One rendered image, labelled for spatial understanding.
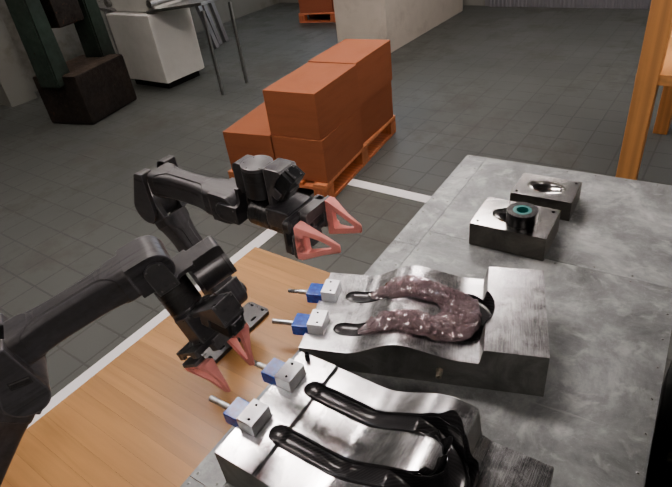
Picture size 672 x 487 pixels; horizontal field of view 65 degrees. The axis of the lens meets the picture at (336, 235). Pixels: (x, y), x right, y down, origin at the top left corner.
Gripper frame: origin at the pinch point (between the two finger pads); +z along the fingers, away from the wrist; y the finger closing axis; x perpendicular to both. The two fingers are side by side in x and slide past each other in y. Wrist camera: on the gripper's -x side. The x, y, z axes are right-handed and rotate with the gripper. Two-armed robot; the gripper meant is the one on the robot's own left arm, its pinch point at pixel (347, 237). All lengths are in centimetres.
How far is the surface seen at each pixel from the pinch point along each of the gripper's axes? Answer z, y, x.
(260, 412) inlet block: -8.0, -19.8, 28.0
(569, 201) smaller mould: 18, 80, 33
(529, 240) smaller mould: 14, 58, 34
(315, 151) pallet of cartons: -142, 164, 89
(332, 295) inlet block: -17.8, 15.5, 32.5
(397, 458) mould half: 17.3, -15.7, 26.6
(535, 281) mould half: 22, 37, 28
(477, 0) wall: -253, 681, 120
